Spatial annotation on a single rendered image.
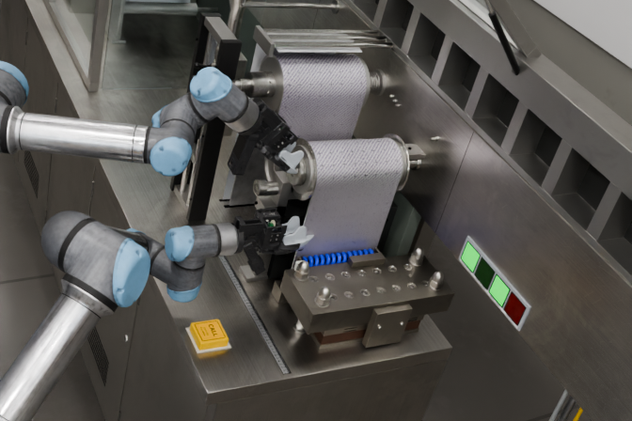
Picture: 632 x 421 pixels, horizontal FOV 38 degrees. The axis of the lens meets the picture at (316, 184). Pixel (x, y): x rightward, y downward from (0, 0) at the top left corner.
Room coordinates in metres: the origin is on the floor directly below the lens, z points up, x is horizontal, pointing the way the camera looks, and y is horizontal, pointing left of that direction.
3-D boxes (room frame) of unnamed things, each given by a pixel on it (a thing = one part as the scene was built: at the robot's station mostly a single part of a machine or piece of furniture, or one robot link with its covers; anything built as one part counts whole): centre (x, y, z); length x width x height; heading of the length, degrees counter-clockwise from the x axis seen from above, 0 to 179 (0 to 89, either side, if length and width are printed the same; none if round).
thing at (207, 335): (1.59, 0.14, 0.91); 0.07 x 0.07 x 0.02; 34
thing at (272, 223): (1.74, 0.10, 1.12); 0.12 x 0.08 x 0.09; 124
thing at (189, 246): (1.65, 0.23, 1.11); 0.11 x 0.08 x 0.09; 124
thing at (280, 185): (1.86, 0.09, 1.05); 0.06 x 0.05 x 0.31; 124
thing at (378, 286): (1.80, -0.19, 1.00); 0.40 x 0.16 x 0.06; 124
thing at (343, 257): (1.85, -0.11, 1.03); 0.21 x 0.04 x 0.03; 124
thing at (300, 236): (1.79, 0.00, 1.11); 0.09 x 0.03 x 0.06; 123
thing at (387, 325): (1.73, -0.26, 0.96); 0.10 x 0.03 x 0.11; 124
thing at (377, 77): (2.23, -0.06, 1.33); 0.07 x 0.07 x 0.07; 34
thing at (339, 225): (1.87, -0.10, 1.11); 0.23 x 0.01 x 0.18; 124
